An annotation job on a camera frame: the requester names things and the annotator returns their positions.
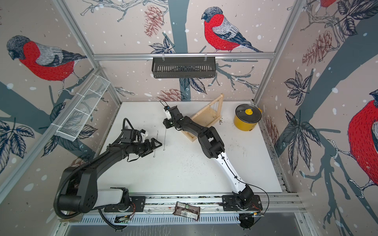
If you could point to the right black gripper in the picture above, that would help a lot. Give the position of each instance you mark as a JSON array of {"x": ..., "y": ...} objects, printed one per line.
[{"x": 167, "y": 123}]

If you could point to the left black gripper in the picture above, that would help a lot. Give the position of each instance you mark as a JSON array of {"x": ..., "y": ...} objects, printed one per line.
[{"x": 152, "y": 145}]

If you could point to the wooden jewelry display stand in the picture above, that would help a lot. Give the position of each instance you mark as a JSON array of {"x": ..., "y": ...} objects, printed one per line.
[{"x": 209, "y": 114}]

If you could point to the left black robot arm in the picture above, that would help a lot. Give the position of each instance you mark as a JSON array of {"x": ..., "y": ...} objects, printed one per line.
[{"x": 78, "y": 190}]

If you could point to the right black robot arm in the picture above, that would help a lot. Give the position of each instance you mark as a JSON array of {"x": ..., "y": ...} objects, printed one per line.
[{"x": 213, "y": 148}]

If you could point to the dark snack wrapper packet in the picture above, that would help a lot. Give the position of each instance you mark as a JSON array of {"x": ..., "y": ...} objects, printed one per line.
[{"x": 187, "y": 210}]

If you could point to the small electronics board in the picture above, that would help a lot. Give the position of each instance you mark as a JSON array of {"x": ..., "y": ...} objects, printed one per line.
[{"x": 125, "y": 219}]

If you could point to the yellow pot with black lid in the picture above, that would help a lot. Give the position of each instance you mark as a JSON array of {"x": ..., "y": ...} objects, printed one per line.
[{"x": 247, "y": 117}]

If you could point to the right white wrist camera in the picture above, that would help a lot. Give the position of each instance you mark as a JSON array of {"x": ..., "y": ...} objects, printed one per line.
[{"x": 167, "y": 112}]

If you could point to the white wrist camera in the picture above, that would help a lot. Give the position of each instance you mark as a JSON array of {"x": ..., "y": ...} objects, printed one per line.
[
  {"x": 167, "y": 112},
  {"x": 143, "y": 135}
]

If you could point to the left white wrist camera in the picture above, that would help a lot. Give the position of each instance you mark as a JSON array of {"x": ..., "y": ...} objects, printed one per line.
[{"x": 143, "y": 135}]

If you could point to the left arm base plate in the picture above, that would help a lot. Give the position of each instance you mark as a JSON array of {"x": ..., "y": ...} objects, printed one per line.
[{"x": 133, "y": 204}]

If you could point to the black hanging wire basket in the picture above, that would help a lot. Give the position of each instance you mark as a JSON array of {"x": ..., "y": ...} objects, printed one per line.
[{"x": 184, "y": 67}]

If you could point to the white mesh wall shelf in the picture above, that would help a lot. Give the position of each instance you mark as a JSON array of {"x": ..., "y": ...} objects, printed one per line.
[{"x": 74, "y": 123}]

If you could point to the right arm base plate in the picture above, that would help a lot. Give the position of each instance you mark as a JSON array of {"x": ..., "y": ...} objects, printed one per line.
[{"x": 230, "y": 203}]

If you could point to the black round fixture under rail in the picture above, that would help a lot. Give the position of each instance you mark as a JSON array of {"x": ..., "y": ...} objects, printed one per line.
[{"x": 246, "y": 221}]

